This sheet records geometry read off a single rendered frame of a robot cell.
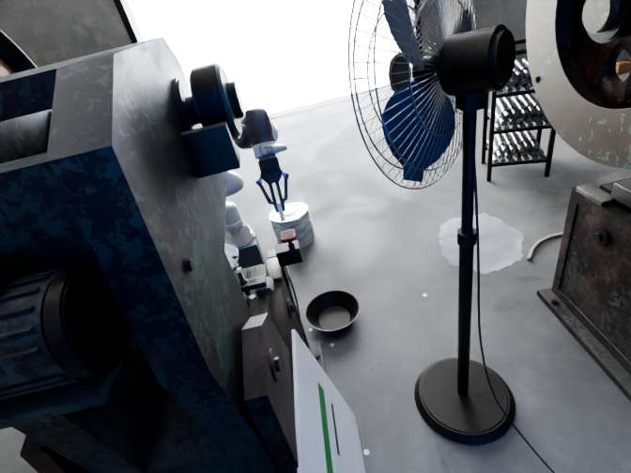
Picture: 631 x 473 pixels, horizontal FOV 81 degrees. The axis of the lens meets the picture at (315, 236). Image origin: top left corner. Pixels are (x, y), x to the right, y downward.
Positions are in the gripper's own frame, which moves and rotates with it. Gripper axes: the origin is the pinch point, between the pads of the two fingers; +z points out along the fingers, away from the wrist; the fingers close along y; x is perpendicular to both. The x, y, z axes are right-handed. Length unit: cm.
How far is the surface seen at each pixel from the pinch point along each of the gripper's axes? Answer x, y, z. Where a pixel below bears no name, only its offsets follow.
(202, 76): 49, 6, -38
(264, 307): 22.5, 11.1, 27.5
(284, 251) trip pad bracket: -4.0, 3.0, 15.3
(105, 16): -359, 182, -262
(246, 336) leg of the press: 57, 10, 22
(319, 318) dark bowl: -60, -1, 67
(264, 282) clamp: 18.5, 9.7, 20.5
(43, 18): -354, 253, -274
